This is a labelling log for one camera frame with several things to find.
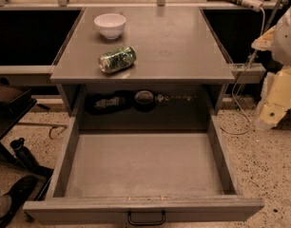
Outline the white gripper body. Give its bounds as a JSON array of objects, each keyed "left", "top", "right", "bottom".
[{"left": 264, "top": 66, "right": 291, "bottom": 112}]

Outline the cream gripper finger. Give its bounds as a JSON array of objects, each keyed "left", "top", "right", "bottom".
[
  {"left": 251, "top": 27, "right": 276, "bottom": 51},
  {"left": 255, "top": 102, "right": 287, "bottom": 130}
]

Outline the green soda can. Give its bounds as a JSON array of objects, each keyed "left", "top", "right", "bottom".
[{"left": 98, "top": 47, "right": 137, "bottom": 74}]

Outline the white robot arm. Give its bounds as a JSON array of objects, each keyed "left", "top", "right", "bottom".
[{"left": 251, "top": 7, "right": 291, "bottom": 130}]

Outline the open grey top drawer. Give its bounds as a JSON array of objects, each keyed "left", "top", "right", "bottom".
[{"left": 24, "top": 117, "right": 263, "bottom": 225}]

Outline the roll of tape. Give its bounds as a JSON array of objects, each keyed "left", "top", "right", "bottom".
[{"left": 134, "top": 90, "right": 155, "bottom": 112}]

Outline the grey metal cabinet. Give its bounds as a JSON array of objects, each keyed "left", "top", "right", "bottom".
[{"left": 51, "top": 6, "right": 234, "bottom": 131}]

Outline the white ceramic bowl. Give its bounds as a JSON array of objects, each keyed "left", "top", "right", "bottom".
[{"left": 94, "top": 13, "right": 126, "bottom": 40}]

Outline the black bag under cabinet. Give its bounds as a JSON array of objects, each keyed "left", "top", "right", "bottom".
[{"left": 85, "top": 90, "right": 134, "bottom": 115}]

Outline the black side table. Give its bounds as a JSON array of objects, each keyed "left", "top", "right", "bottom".
[{"left": 0, "top": 76, "right": 54, "bottom": 179}]

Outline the black shoe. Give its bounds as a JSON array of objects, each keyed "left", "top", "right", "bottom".
[{"left": 0, "top": 175, "right": 38, "bottom": 228}]

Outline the black drawer handle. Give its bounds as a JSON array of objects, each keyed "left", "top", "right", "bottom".
[{"left": 127, "top": 211, "right": 166, "bottom": 226}]

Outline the grey crossbar rail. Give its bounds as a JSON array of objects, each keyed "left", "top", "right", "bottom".
[{"left": 0, "top": 66, "right": 54, "bottom": 75}]

